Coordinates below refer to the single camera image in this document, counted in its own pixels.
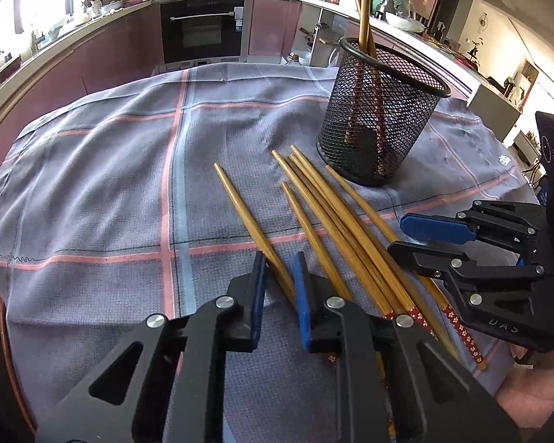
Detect bunch of bamboo chopsticks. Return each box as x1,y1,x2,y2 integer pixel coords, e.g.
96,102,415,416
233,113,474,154
271,144,489,439

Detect dark copper-edged object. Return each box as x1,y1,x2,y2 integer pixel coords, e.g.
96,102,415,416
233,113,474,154
0,293,40,443

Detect white side cabinet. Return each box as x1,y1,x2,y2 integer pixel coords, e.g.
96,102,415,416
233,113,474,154
466,84,521,143

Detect grey checked tablecloth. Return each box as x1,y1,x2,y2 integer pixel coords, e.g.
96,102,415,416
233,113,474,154
0,62,543,443

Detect black mesh utensil holder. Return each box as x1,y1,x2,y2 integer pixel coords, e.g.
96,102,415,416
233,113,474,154
316,37,452,188

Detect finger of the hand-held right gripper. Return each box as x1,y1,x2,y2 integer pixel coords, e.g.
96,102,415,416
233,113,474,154
401,200,548,252
388,241,554,311

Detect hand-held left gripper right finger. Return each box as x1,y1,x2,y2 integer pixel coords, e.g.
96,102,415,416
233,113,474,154
293,253,520,443

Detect black built-in oven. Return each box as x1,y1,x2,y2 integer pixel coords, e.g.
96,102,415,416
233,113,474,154
159,0,247,65

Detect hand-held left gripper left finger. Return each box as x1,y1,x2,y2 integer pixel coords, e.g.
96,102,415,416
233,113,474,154
34,251,269,443

